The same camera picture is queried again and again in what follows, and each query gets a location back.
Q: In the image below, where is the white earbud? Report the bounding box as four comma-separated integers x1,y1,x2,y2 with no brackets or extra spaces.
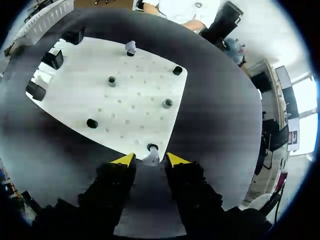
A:
124,40,137,57
141,147,161,167

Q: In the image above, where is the white plate with black stands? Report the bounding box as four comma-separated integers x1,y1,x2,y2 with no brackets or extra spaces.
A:
25,26,189,162

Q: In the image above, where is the person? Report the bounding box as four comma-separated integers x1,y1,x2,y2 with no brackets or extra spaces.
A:
136,0,223,32

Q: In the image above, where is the grey slotted basket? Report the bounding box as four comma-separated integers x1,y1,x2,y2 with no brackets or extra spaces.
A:
13,0,76,46

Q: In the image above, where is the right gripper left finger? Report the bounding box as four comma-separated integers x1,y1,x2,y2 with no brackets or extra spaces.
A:
56,152,138,236

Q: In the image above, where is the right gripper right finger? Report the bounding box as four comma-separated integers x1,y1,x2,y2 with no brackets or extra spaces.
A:
165,151,227,237

